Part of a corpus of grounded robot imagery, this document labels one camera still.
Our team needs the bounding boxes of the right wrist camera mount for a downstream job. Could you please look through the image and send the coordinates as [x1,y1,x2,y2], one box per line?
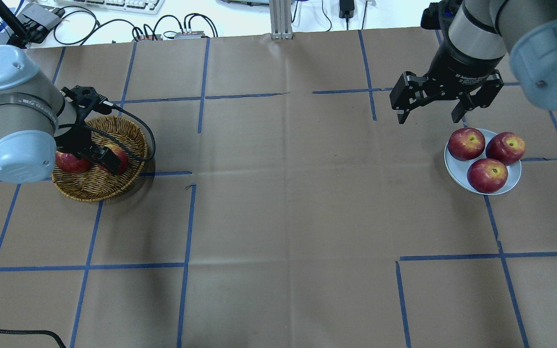
[420,0,462,29]

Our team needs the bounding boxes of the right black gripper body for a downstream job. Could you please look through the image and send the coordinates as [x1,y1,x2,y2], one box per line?
[390,46,504,112]

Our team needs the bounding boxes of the red apple on plate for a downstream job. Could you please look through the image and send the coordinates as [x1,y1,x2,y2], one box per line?
[467,157,509,194]
[485,132,527,166]
[447,128,486,161]

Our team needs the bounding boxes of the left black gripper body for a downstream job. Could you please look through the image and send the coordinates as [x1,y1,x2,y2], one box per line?
[55,124,100,160]

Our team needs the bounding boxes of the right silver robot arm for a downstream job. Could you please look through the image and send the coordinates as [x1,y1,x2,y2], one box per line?
[390,0,557,124]

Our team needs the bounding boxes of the white keyboard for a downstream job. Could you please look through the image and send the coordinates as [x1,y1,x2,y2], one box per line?
[55,0,166,15]

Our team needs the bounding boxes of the red apple on plate near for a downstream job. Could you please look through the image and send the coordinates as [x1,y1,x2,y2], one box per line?
[447,128,486,161]

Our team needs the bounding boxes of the red apple in basket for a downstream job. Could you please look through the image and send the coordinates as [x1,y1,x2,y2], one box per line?
[55,151,92,174]

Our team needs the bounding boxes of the black power adapter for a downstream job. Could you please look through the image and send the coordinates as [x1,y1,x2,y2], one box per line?
[338,0,355,19]

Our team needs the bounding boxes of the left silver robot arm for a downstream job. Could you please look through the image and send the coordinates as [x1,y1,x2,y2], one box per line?
[0,45,121,184]

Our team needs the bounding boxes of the aluminium frame post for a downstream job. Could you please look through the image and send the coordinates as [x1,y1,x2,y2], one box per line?
[269,0,293,40]

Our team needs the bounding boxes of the red yellow apple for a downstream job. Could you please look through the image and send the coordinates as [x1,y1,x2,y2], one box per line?
[99,144,130,175]

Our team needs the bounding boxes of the red apple on plate left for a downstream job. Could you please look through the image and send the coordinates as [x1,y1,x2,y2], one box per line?
[467,157,509,194]

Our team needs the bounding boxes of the light blue plate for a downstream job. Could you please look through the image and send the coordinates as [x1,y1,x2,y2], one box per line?
[444,128,527,195]

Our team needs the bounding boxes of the red apple on plate far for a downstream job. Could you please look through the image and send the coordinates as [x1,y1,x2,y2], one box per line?
[485,132,527,166]

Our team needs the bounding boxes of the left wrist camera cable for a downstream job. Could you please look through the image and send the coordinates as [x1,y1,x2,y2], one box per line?
[56,99,156,162]

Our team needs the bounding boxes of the woven wicker basket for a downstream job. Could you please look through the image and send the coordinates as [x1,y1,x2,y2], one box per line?
[51,116,148,202]

